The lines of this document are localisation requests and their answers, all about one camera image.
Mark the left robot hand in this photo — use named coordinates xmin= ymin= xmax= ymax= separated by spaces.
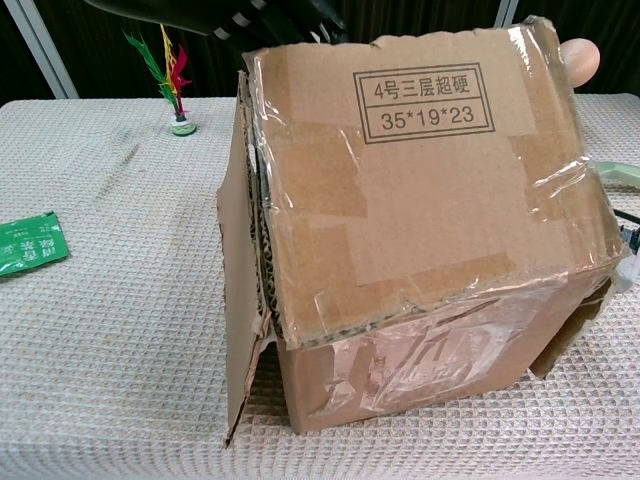
xmin=82 ymin=0 xmax=351 ymax=47

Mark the brown cardboard box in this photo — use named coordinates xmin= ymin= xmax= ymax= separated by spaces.
xmin=215 ymin=14 xmax=632 ymax=450

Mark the feather shuttlecock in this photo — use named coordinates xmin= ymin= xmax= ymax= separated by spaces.
xmin=122 ymin=23 xmax=199 ymax=137

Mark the green tea packet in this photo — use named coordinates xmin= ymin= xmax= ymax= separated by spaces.
xmin=0 ymin=209 xmax=71 ymax=278

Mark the beige waffle tablecloth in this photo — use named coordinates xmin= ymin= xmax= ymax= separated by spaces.
xmin=0 ymin=92 xmax=640 ymax=480

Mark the beige wooden egg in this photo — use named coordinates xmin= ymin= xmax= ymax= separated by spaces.
xmin=558 ymin=38 xmax=601 ymax=90

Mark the white partition frame post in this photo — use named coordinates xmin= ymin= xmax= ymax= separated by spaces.
xmin=492 ymin=0 xmax=520 ymax=27
xmin=9 ymin=0 xmax=80 ymax=100

